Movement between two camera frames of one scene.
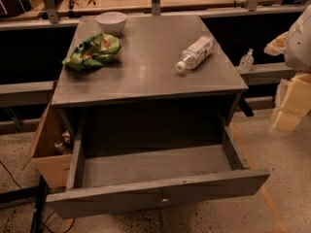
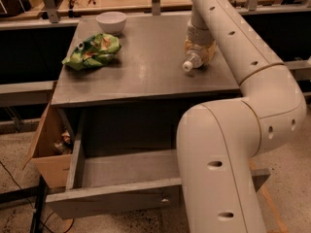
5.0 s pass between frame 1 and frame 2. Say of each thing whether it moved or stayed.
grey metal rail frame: stayed
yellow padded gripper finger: moved
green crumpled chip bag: stayed
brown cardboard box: stayed
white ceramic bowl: stayed
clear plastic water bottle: moved
